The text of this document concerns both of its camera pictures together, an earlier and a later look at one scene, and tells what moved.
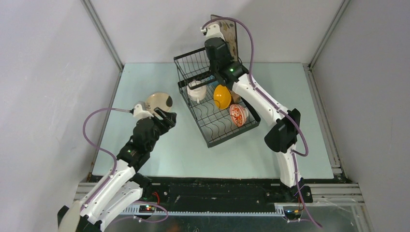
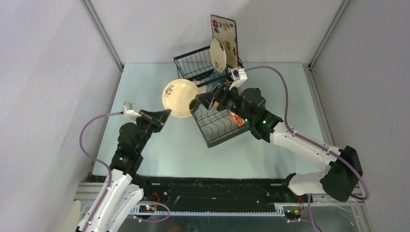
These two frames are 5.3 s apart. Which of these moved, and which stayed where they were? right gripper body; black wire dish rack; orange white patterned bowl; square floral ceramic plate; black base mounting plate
Moved: right gripper body
Stayed: black wire dish rack; black base mounting plate; square floral ceramic plate; orange white patterned bowl
